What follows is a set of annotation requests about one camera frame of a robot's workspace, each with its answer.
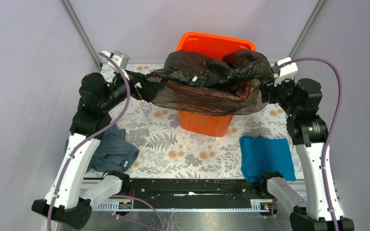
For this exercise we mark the floral patterned mat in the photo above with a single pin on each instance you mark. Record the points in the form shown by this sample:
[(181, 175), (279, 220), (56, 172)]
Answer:
[(168, 151)]

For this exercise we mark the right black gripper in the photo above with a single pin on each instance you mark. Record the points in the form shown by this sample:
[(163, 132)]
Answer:
[(272, 89)]

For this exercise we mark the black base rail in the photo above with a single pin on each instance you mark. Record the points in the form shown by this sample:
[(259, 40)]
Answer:
[(151, 190)]

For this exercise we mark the black trash bag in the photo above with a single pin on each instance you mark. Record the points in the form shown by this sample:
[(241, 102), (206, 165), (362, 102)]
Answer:
[(203, 85)]

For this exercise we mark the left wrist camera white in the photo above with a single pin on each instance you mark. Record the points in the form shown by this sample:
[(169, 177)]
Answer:
[(119, 58)]

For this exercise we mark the bright blue cloth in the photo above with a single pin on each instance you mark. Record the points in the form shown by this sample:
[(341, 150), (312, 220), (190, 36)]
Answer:
[(260, 155)]

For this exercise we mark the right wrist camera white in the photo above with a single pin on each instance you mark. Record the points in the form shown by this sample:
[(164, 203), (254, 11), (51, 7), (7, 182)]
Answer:
[(284, 70)]

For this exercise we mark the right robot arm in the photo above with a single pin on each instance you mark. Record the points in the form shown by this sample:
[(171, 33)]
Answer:
[(320, 210)]

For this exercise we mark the slotted metal cable duct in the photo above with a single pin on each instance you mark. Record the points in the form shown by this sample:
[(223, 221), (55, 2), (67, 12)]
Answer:
[(183, 205)]

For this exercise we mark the grey-blue cloth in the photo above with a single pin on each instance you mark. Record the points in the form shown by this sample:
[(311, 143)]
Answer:
[(113, 152)]

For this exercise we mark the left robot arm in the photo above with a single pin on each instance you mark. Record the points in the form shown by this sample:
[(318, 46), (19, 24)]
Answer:
[(64, 203)]

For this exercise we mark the orange plastic trash bin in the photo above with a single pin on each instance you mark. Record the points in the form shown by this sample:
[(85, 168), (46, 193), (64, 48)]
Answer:
[(214, 46)]

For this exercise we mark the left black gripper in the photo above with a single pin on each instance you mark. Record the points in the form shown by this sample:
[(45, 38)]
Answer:
[(149, 87)]

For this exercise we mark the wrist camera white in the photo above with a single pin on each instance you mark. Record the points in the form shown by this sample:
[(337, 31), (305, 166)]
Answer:
[(119, 58), (284, 70)]

